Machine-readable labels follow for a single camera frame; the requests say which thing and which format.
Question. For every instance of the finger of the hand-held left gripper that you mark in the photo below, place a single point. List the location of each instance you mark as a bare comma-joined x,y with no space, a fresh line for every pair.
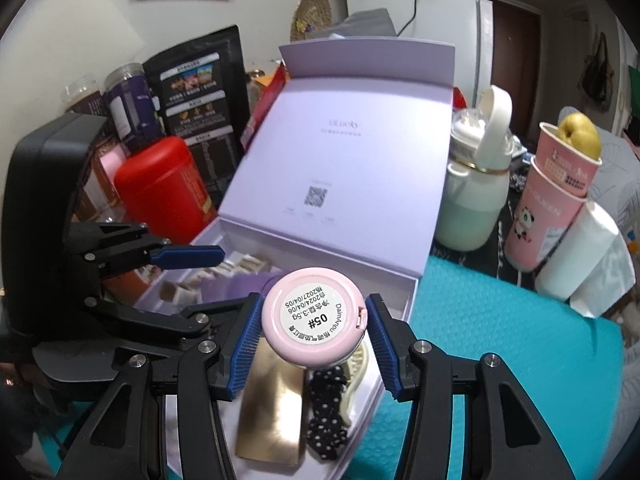
150,320
192,256

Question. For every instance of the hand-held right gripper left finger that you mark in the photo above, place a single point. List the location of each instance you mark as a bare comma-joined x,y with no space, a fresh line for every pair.
245,345

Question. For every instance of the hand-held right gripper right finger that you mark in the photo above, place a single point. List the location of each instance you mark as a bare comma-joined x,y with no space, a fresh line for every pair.
382,345

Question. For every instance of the cream hair clip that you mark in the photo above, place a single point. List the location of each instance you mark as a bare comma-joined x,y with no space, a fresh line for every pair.
357,365

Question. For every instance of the gold box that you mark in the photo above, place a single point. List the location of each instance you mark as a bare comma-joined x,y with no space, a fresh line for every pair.
270,410

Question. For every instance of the pink blush compact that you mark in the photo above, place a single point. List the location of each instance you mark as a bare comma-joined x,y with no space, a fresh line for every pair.
310,320

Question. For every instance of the black polka dot scrunchie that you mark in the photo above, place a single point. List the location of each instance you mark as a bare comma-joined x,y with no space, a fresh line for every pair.
325,410

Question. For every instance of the lavender gift box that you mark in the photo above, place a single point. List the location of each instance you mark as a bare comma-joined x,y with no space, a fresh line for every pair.
340,160

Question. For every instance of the pink container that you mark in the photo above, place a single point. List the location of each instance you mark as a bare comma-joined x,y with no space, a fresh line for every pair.
110,175

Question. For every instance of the red canister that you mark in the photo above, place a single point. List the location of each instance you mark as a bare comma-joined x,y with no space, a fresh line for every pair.
160,185

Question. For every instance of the jar with brown label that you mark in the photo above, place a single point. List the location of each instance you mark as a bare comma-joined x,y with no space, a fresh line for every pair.
85,97

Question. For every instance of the jar with dark blue label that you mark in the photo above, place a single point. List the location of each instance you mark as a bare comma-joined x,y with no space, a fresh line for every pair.
132,110

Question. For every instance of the red gift box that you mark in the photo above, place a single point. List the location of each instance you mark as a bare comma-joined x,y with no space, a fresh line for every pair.
265,105

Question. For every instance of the black printed pouch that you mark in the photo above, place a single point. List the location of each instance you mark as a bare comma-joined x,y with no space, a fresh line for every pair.
200,85

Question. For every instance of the pink panda paper cup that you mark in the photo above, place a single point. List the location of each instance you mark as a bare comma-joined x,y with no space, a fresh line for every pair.
540,220

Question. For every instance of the white paper roll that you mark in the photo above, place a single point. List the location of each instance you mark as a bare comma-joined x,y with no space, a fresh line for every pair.
575,255

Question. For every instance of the woven round mat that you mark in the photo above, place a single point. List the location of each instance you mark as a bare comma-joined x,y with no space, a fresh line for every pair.
312,15

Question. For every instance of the yellow pear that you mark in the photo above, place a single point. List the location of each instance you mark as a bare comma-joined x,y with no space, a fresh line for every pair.
580,135

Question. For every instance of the dark door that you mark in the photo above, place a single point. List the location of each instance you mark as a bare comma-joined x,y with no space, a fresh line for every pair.
515,60

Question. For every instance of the white fridge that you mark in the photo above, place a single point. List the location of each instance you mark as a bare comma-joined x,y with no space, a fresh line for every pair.
450,15

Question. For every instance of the black hanging bag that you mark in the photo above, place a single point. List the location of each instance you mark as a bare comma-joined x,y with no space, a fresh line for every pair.
600,75

